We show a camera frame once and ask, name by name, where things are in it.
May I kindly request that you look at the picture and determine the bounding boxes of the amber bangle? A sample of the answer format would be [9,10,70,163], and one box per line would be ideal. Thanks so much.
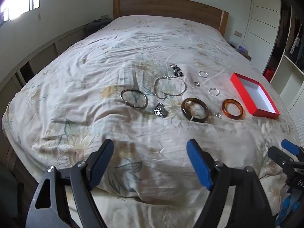
[222,99,244,119]

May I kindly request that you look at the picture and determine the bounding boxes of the silver bangle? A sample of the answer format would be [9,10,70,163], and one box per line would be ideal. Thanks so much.
[121,89,148,110]

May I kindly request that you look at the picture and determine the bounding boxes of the hanging clothes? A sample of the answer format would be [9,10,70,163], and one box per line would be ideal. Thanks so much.
[275,5,304,62]

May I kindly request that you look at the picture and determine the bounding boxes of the dark bag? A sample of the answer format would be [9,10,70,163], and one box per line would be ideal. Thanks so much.
[86,19,112,35]

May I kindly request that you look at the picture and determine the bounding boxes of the open closet shelf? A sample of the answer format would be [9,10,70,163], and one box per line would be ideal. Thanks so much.
[262,0,304,114]

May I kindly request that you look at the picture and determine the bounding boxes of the low wall cabinet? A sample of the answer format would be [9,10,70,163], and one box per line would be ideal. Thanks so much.
[0,25,87,171]

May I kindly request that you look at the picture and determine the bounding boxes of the white wardrobe doors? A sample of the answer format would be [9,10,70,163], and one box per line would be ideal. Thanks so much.
[243,0,282,74]

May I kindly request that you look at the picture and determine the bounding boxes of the purple object on nightstand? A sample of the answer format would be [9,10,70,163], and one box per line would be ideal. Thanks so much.
[229,43,252,62]

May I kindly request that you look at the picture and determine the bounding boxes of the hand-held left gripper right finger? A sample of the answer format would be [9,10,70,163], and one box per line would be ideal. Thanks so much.
[186,138,278,228]

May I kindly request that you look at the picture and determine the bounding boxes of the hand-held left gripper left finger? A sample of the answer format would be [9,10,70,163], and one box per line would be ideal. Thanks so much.
[26,138,114,228]

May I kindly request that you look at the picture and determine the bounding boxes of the dark brown bangle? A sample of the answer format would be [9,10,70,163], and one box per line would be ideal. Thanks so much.
[181,97,210,123]

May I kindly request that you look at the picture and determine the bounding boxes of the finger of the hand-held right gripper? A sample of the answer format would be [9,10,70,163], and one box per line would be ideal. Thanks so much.
[281,139,304,158]
[268,146,304,171]

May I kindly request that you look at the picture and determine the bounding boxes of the dark stone bead bracelet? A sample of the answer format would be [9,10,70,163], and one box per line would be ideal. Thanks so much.
[169,63,184,77]

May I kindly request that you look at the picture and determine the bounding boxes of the wooden headboard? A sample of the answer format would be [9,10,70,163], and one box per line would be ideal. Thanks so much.
[113,0,229,36]

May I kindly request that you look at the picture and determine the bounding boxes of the floral bedspread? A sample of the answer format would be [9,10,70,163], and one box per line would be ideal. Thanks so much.
[2,15,304,228]

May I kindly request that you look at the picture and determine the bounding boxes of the window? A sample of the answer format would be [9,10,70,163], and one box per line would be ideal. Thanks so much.
[0,0,48,26]

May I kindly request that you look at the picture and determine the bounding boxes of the silver chain necklace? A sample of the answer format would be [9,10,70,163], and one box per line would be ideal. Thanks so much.
[154,75,187,101]

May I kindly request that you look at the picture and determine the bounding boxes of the red box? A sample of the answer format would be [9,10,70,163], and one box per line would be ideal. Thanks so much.
[230,72,280,120]

